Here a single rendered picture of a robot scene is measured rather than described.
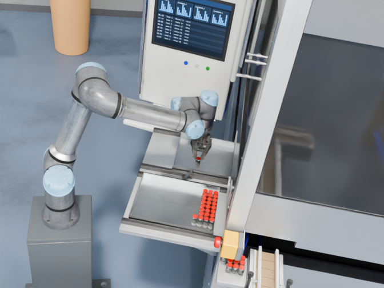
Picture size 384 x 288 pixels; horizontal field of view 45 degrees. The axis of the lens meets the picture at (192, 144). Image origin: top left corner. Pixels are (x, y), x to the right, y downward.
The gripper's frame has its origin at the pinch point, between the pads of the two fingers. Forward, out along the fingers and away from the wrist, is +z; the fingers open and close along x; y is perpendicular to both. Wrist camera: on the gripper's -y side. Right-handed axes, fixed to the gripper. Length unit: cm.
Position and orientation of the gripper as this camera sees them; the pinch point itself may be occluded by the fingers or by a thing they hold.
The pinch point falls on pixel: (198, 156)
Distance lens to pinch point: 213.6
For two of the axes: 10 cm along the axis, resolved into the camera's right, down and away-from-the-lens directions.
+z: -1.3, 7.8, 6.1
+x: 9.8, 1.9, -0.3
